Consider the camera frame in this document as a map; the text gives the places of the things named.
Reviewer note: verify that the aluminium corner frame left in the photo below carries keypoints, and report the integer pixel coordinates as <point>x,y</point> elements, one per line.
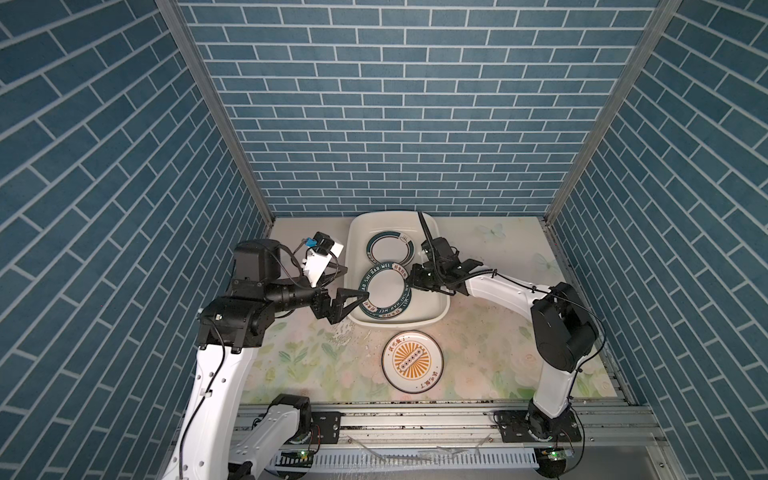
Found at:
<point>173,17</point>

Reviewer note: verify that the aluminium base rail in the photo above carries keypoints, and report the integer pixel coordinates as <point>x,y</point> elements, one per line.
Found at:
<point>409,436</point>

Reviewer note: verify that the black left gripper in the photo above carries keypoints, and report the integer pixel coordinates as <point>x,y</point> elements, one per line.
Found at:
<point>334,313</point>

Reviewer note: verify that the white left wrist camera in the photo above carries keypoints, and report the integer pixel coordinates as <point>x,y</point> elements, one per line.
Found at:
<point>322,256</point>

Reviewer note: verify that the green rim plate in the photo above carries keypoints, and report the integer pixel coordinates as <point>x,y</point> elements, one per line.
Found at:
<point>390,246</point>
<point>389,293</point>

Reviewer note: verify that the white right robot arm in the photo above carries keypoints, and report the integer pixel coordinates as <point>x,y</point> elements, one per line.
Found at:
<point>564,330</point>

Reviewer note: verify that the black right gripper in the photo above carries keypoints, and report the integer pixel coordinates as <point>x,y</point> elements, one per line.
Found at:
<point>413,278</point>

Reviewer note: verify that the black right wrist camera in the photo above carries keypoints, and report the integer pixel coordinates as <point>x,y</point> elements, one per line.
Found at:
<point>441,250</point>

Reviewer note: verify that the orange sunburst plate front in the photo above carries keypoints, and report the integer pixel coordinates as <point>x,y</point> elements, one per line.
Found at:
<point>412,362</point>

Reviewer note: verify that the aluminium corner frame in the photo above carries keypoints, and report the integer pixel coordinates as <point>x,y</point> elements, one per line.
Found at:
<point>173,17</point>
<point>657,24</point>

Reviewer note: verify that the aluminium corner frame right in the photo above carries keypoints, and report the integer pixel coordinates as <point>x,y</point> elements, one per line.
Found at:
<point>657,24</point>

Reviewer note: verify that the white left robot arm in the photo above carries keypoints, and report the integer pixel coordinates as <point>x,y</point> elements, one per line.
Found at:
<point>267,280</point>

